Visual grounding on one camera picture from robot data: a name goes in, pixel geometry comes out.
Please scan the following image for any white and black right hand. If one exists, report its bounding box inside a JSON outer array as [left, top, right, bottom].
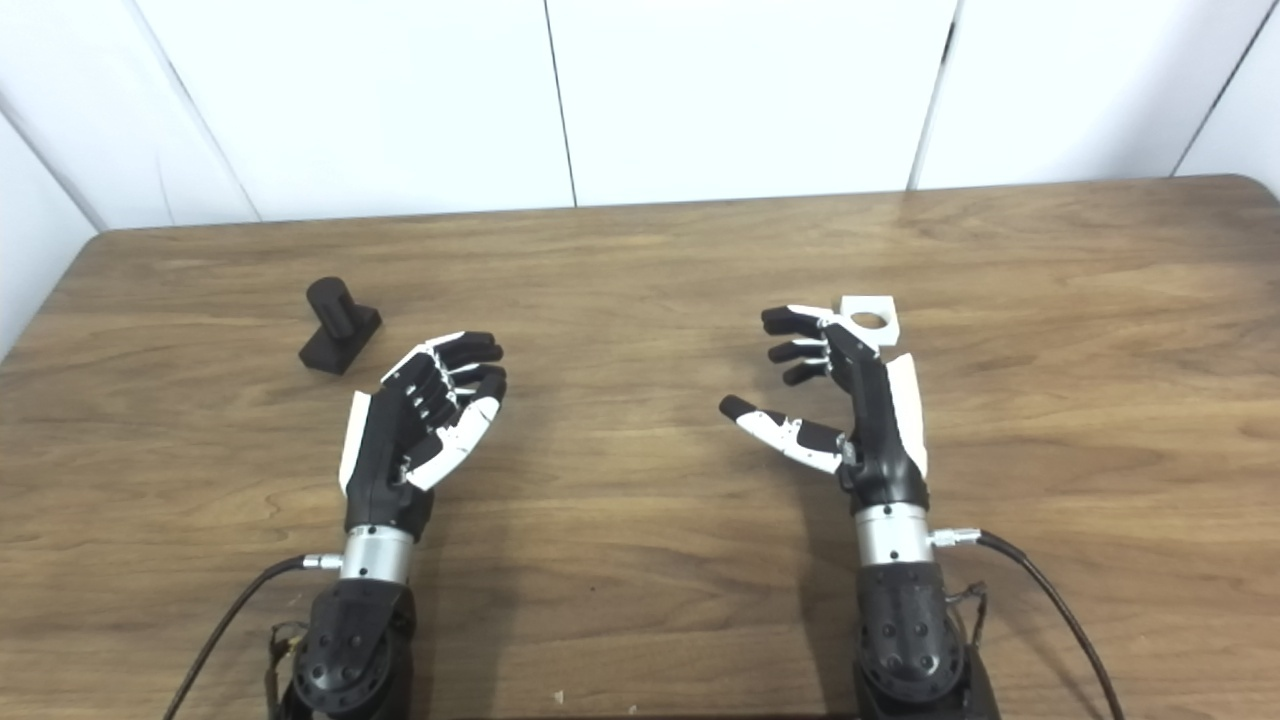
[[719, 305, 929, 513]]

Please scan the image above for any white and black left hand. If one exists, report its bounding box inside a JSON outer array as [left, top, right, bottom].
[[338, 331, 508, 541]]

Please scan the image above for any white square piece with hole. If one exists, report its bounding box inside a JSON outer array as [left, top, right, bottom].
[[838, 295, 899, 353]]

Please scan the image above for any black peg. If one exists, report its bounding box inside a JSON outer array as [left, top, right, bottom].
[[298, 277, 383, 376]]

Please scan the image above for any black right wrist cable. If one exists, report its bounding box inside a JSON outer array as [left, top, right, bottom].
[[930, 528, 1123, 720]]

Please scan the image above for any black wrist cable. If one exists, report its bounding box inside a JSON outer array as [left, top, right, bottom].
[[163, 553, 344, 720], [930, 528, 1123, 720]]

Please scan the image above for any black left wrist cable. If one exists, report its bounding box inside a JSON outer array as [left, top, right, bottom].
[[163, 553, 344, 720]]

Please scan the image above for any thin right wrist wire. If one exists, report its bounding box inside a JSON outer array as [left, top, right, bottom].
[[945, 582, 989, 651]]

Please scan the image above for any thin wrist wire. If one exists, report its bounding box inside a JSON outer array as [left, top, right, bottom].
[[266, 620, 307, 720], [945, 582, 989, 651]]

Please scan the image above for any thin left wrist wire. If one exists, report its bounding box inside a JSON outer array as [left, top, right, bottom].
[[266, 620, 307, 720]]

